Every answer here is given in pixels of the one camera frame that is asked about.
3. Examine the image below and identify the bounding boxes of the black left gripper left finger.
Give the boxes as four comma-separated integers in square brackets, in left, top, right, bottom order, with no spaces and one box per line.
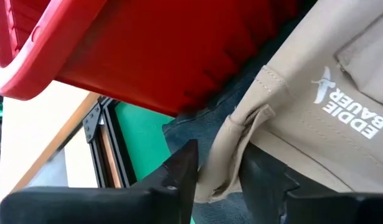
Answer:
[130,139,199,224]

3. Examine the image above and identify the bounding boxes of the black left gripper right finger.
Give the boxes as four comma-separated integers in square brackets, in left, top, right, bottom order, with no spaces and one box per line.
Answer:
[239,142,301,224]

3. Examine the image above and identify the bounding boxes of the dark blue denim jeans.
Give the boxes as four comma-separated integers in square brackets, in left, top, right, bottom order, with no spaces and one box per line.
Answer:
[162,18,316,224]

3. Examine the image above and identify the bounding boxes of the tan garment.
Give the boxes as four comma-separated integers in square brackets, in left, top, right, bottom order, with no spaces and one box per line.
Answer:
[194,0,383,205]

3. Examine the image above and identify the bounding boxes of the red plastic laundry bin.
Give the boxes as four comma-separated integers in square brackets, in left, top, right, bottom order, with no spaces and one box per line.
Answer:
[0,0,304,118]

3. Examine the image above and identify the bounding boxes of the green table mat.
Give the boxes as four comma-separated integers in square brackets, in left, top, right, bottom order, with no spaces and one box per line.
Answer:
[115,101,197,224]

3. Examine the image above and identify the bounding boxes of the light wooden table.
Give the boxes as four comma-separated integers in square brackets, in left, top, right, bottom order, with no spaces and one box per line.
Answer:
[0,80,100,195]

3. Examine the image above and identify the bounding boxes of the black aluminium frame rail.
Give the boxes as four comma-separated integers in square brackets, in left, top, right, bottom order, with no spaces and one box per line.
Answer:
[82,96,138,189]

